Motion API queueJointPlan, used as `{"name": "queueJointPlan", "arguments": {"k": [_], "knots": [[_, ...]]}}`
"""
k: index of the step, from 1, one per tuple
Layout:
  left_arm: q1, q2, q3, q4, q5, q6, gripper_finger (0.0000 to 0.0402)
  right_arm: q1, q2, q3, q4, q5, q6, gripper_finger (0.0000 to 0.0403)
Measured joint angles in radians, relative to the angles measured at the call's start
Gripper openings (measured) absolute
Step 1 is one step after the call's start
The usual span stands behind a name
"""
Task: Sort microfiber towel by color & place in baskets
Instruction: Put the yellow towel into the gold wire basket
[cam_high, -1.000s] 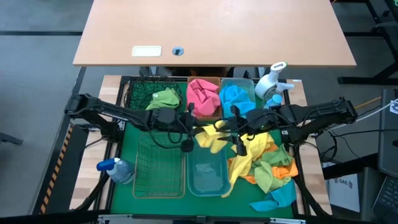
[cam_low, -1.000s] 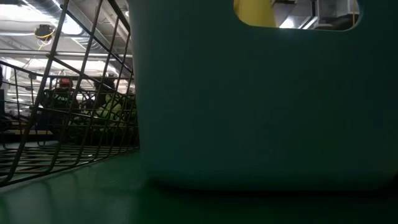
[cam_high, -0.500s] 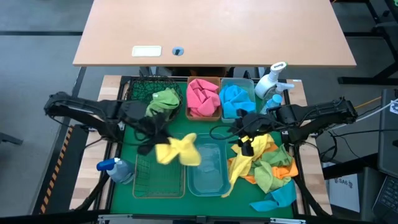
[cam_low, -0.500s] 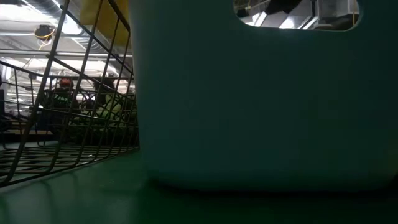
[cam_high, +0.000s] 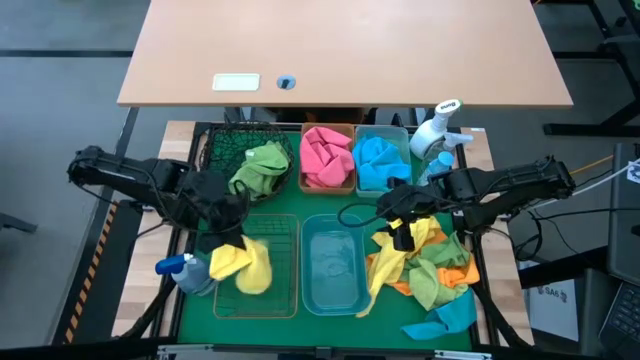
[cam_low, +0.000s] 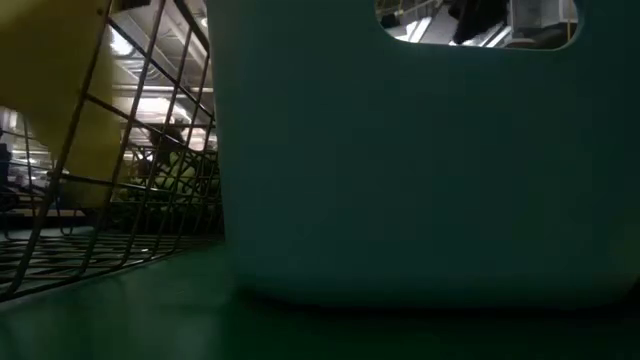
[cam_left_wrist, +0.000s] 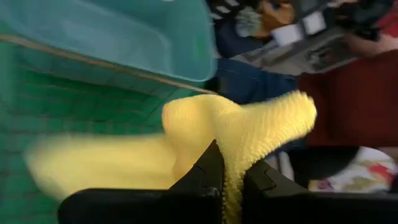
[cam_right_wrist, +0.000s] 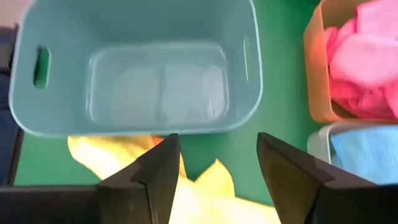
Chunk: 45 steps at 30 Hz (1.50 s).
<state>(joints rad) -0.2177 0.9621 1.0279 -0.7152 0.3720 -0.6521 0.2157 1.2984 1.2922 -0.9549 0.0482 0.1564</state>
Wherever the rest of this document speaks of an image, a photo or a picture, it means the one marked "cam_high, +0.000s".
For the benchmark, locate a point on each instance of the tan plastic bin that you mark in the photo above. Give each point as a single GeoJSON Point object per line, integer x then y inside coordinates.
{"type": "Point", "coordinates": [302, 187]}

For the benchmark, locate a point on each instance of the white printed box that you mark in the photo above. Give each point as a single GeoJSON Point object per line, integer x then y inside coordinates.
{"type": "Point", "coordinates": [555, 310]}

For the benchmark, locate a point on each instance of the grey bottle with blue sprayer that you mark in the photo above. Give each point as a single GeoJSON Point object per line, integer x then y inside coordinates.
{"type": "Point", "coordinates": [190, 275]}

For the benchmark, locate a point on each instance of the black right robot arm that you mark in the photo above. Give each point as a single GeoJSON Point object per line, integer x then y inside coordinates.
{"type": "Point", "coordinates": [510, 180]}

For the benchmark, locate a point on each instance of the black metal table frame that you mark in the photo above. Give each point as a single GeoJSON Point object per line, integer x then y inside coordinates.
{"type": "Point", "coordinates": [175, 325]}

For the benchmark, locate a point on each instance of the white spray bottle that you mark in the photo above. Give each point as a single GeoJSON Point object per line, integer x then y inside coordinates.
{"type": "Point", "coordinates": [427, 137]}

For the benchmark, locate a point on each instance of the clear spray bottle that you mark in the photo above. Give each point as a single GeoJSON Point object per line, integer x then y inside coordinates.
{"type": "Point", "coordinates": [452, 140]}

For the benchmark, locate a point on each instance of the light blue aerosol can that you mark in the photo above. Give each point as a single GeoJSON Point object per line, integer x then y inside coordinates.
{"type": "Point", "coordinates": [436, 167]}

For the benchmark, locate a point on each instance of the blue microfiber towel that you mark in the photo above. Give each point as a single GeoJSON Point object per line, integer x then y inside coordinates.
{"type": "Point", "coordinates": [380, 160]}

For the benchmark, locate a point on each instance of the green table mat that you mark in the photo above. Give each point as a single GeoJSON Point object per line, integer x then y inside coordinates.
{"type": "Point", "coordinates": [300, 205]}

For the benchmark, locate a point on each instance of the green microfiber towel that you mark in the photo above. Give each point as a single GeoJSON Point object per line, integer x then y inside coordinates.
{"type": "Point", "coordinates": [430, 280]}
{"type": "Point", "coordinates": [260, 170]}

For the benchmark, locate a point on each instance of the yellow black hazard tape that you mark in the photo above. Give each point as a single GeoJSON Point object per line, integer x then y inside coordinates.
{"type": "Point", "coordinates": [87, 280]}

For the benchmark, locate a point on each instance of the yellow microfiber towel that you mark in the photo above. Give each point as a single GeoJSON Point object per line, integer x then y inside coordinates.
{"type": "Point", "coordinates": [387, 265]}
{"type": "Point", "coordinates": [250, 270]}

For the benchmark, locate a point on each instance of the teal microfiber towel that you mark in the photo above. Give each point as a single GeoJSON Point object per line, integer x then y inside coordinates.
{"type": "Point", "coordinates": [450, 320]}

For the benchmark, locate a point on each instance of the grey chair base leg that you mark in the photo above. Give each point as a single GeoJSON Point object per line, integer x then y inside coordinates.
{"type": "Point", "coordinates": [17, 223]}

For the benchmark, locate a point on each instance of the silver black mount bar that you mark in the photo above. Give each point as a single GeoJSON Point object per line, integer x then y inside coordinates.
{"type": "Point", "coordinates": [320, 352]}

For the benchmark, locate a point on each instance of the white rectangular desk plate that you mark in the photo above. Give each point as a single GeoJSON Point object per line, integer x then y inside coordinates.
{"type": "Point", "coordinates": [236, 82]}

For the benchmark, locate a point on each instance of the black laptop keyboard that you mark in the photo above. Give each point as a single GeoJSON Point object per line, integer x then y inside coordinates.
{"type": "Point", "coordinates": [625, 320]}

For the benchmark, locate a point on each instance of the pink microfiber towel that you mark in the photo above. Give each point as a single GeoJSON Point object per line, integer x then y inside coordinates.
{"type": "Point", "coordinates": [320, 137]}
{"type": "Point", "coordinates": [345, 172]}

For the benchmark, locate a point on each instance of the teal plastic basket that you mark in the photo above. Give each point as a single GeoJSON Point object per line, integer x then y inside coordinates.
{"type": "Point", "coordinates": [332, 265]}

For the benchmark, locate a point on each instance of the clear plastic bin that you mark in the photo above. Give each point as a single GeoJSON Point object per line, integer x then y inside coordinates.
{"type": "Point", "coordinates": [395, 132]}

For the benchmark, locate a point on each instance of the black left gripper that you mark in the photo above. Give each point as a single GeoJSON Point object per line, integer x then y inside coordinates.
{"type": "Point", "coordinates": [215, 210]}

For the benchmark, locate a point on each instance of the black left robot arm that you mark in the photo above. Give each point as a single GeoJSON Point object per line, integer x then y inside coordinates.
{"type": "Point", "coordinates": [125, 175]}

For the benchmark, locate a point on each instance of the light wooden desk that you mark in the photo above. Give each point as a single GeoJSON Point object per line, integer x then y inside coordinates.
{"type": "Point", "coordinates": [345, 45]}

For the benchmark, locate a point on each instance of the orange microfiber towel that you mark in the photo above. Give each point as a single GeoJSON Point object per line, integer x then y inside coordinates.
{"type": "Point", "coordinates": [462, 276]}
{"type": "Point", "coordinates": [402, 287]}

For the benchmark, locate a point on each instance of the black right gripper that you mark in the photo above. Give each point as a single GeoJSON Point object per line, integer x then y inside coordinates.
{"type": "Point", "coordinates": [410, 202]}

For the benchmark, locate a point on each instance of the grey equipment case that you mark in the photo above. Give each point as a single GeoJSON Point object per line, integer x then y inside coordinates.
{"type": "Point", "coordinates": [625, 215]}

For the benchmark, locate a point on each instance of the black desk leg frame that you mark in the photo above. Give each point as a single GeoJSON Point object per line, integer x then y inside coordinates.
{"type": "Point", "coordinates": [615, 115]}

